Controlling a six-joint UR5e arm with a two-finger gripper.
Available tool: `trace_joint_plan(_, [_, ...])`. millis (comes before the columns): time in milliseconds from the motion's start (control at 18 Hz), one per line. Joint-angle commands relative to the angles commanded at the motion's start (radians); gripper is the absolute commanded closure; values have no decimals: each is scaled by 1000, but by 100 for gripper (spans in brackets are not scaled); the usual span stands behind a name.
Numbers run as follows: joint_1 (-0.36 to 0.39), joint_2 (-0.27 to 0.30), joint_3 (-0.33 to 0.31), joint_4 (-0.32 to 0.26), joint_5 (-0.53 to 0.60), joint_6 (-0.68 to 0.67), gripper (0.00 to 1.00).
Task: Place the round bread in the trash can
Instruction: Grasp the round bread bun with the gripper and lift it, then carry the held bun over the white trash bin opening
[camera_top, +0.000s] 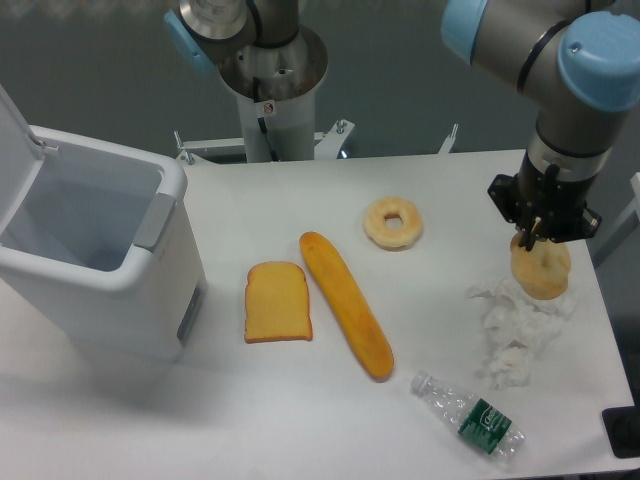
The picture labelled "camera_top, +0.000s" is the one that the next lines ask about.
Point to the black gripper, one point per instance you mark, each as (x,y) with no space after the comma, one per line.
(544,207)

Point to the crumpled white tissue paper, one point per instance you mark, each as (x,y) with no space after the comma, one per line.
(518,328)

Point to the clear plastic water bottle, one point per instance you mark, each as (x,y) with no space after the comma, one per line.
(476,421)

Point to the long baguette bread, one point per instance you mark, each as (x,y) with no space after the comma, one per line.
(358,323)

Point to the white object at right edge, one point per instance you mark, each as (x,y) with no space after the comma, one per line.
(624,225)

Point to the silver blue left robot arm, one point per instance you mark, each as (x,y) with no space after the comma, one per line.
(208,32)

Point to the toast bread slice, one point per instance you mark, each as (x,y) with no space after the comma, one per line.
(277,304)

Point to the white trash can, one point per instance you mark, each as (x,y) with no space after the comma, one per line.
(101,244)

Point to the round bread bagel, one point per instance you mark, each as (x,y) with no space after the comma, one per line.
(543,272)

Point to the white metal base frame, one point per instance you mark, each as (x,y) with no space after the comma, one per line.
(328,145)

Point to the white trash can lid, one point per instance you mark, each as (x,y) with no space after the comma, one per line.
(22,156)

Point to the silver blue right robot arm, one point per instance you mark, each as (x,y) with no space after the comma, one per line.
(579,63)

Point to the black device at edge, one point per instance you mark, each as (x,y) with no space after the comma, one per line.
(622,428)

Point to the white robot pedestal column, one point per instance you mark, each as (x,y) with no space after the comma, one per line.
(275,92)

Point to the round bagel on table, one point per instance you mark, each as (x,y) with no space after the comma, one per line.
(393,223)

